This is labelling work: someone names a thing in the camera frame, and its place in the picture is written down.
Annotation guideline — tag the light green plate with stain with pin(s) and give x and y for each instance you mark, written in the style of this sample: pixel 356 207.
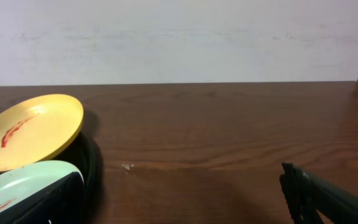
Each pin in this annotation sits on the light green plate with stain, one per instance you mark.
pixel 20 183

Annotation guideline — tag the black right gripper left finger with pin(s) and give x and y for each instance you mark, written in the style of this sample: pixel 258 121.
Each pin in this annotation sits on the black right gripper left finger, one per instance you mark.
pixel 59 203

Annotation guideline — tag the round black serving tray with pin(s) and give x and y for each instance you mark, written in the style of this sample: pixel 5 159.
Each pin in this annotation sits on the round black serving tray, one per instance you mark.
pixel 83 154

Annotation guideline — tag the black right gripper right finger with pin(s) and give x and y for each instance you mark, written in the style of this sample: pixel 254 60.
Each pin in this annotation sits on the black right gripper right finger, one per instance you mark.
pixel 308 197

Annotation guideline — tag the yellow plate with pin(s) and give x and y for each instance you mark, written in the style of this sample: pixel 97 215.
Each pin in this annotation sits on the yellow plate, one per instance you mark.
pixel 38 129

